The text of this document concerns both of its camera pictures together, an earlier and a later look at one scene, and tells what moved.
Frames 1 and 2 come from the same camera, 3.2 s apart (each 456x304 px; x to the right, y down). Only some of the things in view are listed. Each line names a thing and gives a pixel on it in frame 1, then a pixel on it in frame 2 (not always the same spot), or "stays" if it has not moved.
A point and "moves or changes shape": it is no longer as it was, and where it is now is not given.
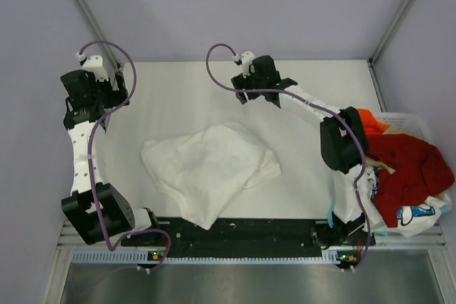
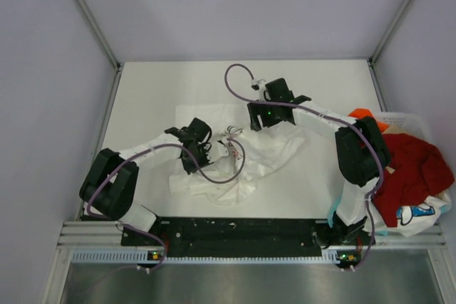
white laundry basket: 412,221 stays
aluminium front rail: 70,239 stays
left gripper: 115,97 to 205,150
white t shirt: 204,170 moves or changes shape
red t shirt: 420,172 stays
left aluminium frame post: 87,11 stays
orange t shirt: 371,125 stays
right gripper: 239,80 to 257,109
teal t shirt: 330,216 stays
